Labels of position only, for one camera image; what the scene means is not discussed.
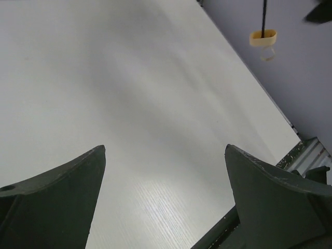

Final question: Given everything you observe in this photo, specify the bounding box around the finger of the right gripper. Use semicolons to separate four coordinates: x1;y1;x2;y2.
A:
303;0;331;25

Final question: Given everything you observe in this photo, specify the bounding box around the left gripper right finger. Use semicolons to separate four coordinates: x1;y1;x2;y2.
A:
225;144;331;248

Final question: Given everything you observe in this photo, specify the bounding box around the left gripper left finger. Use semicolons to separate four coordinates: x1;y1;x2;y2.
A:
1;145;106;248

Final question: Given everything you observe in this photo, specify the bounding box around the beige folding umbrella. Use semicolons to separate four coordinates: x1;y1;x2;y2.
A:
249;0;278;62

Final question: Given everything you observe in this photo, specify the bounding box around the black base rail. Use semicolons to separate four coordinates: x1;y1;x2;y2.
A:
195;142;331;248

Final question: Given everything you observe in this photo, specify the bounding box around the aluminium frame profile right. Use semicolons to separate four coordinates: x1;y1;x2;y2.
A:
285;137;331;177

